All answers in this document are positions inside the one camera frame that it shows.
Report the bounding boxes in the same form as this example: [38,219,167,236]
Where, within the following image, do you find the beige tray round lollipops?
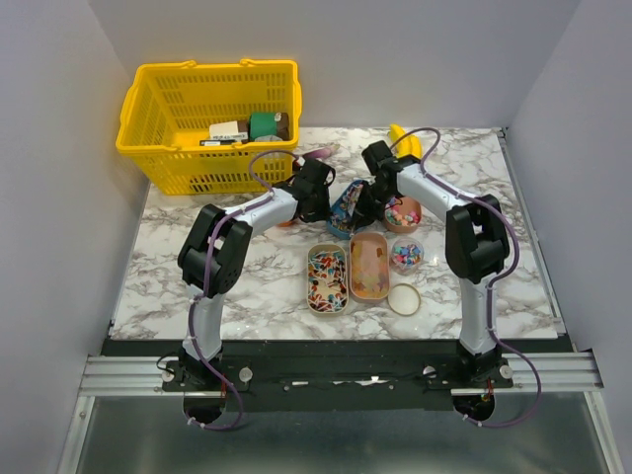
[306,243,350,316]

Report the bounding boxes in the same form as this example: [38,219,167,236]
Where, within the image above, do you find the gold jar lid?
[387,283,422,316]

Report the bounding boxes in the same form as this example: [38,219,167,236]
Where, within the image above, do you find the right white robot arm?
[353,140,519,387]

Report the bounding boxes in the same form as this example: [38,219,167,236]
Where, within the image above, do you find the yellow plastic shopping basket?
[116,59,302,196]

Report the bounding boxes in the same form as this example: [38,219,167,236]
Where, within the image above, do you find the white and brown box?
[208,120,249,142]

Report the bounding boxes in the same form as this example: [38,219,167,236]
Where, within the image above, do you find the green and brown package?
[248,112,290,141]

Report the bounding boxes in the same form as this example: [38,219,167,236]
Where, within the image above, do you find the pink tray star candies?
[383,197,423,233]

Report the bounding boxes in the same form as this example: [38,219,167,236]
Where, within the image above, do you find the black flat box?
[198,139,250,147]

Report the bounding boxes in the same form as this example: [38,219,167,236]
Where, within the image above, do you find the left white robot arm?
[178,158,336,390]

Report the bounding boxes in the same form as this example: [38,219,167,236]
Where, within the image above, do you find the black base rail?
[80,338,603,413]

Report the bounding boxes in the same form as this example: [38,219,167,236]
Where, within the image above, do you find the yellow banana bunch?
[388,123,424,159]

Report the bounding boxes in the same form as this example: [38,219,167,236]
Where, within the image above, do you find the pink tray popsicle candies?
[349,232,390,304]

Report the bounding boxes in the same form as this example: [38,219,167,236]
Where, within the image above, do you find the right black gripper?
[352,181,396,230]

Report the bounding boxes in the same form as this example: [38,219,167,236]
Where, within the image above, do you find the clear plastic jar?
[390,237,425,274]

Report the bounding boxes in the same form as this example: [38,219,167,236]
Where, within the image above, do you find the blue tray swirl lollipops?
[326,180,368,240]

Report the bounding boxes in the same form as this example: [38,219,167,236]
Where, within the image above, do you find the purple eggplant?
[302,143,340,160]

